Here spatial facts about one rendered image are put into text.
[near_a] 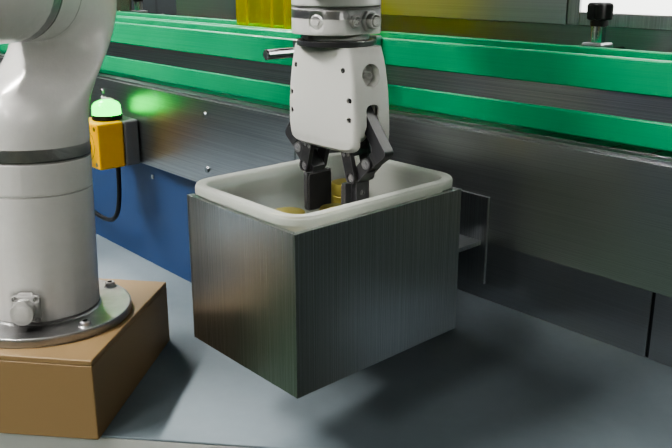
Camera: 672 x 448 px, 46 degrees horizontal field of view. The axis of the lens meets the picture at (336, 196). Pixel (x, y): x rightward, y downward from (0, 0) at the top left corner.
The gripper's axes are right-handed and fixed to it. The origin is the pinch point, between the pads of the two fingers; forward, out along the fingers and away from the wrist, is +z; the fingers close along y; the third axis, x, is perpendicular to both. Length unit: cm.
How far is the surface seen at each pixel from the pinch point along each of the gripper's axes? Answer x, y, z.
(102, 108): -2, 54, -2
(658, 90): -18.1, -23.2, -11.3
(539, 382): -22.2, -10.8, 24.6
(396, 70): -18.4, 9.5, -10.2
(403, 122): -16.3, 6.2, -4.6
